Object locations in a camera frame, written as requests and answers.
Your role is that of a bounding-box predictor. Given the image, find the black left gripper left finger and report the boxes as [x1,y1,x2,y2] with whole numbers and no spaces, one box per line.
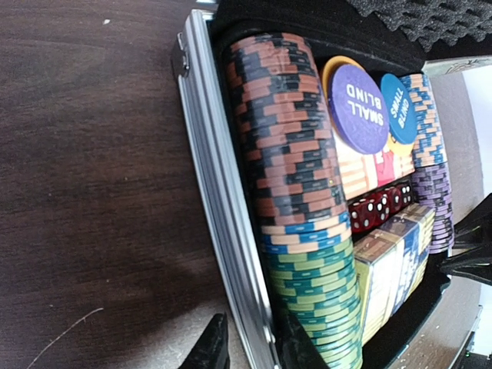
[182,314,230,369]

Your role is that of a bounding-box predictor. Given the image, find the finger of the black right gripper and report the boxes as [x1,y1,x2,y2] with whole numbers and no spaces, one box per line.
[440,194,491,286]

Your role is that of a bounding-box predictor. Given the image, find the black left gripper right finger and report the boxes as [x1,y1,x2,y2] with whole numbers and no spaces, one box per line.
[276,314,327,369]

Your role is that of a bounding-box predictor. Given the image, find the blue playing card box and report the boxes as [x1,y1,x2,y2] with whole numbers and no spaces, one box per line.
[354,204,435,344]

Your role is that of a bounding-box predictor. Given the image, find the red die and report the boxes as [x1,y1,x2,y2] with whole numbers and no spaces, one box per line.
[371,191,391,224]
[385,186,403,214]
[398,182,412,206]
[349,199,377,234]

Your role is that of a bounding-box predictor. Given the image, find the aluminium poker chip case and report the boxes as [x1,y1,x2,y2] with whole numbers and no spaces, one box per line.
[172,1,491,368]

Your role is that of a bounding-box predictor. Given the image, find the right poker chip row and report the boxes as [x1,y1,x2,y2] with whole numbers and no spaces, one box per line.
[400,74,454,254]

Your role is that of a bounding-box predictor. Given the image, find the poker chip row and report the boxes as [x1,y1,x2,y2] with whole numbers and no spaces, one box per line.
[400,74,454,254]
[224,32,363,368]

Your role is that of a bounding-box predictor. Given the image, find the red die in case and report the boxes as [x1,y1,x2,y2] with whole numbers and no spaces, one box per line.
[349,199,377,234]

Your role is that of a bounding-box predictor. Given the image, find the red playing card box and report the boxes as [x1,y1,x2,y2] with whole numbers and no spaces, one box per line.
[333,130,414,200]

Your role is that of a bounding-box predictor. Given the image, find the blue small blind button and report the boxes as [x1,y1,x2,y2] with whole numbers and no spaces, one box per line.
[380,73,417,157]

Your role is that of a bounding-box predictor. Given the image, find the purple small blind button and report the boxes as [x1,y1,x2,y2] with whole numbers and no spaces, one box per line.
[321,55,389,155]

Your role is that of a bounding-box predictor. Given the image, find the left poker chip row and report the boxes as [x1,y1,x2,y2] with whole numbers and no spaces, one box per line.
[224,32,363,368]

